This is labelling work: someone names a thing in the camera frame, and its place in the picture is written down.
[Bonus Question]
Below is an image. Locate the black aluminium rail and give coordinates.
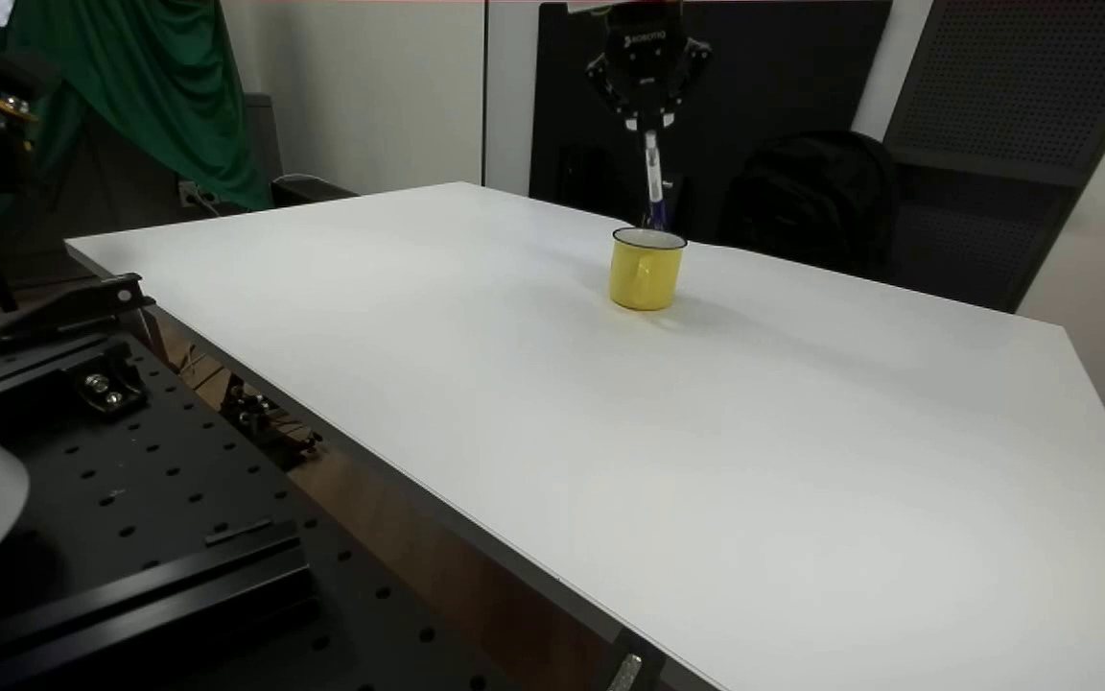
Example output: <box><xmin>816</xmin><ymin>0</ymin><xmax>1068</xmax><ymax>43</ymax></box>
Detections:
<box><xmin>0</xmin><ymin>519</ymin><xmax>320</xmax><ymax>691</ymax></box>

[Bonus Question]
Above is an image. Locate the black camera on tripod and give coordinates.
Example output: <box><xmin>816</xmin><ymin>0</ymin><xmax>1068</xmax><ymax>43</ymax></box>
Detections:
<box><xmin>0</xmin><ymin>44</ymin><xmax>67</xmax><ymax>317</ymax></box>

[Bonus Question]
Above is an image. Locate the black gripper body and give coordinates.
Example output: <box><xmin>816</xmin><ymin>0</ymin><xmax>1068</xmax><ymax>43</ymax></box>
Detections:
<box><xmin>600</xmin><ymin>0</ymin><xmax>691</xmax><ymax>75</ymax></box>

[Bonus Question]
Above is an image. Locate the yellow enamel cup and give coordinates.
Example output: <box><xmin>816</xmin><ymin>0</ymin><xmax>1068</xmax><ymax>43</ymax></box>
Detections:
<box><xmin>605</xmin><ymin>224</ymin><xmax>691</xmax><ymax>316</ymax></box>

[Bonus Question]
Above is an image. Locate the dark grey acoustic panel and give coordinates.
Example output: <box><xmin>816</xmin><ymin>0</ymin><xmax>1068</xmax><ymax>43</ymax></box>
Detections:
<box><xmin>888</xmin><ymin>0</ymin><xmax>1105</xmax><ymax>192</ymax></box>

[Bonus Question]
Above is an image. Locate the small black metal bracket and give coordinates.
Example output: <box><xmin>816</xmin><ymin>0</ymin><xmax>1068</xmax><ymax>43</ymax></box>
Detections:
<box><xmin>72</xmin><ymin>353</ymin><xmax>149</xmax><ymax>423</ymax></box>

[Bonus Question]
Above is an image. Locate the white marker with blue cap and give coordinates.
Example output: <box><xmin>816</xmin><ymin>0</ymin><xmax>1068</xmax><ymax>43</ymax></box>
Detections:
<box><xmin>636</xmin><ymin>123</ymin><xmax>676</xmax><ymax>229</ymax></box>

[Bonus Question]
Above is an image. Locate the black perforated breadboard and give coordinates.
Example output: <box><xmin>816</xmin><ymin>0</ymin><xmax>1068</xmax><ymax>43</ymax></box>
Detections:
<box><xmin>0</xmin><ymin>311</ymin><xmax>545</xmax><ymax>691</ymax></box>

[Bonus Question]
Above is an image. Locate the green curtain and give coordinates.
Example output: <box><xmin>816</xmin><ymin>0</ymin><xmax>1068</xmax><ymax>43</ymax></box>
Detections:
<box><xmin>0</xmin><ymin>0</ymin><xmax>275</xmax><ymax>266</ymax></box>

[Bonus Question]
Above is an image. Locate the black clamp under table edge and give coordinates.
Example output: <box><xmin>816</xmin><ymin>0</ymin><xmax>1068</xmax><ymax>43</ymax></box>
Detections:
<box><xmin>217</xmin><ymin>367</ymin><xmax>325</xmax><ymax>467</ymax></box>

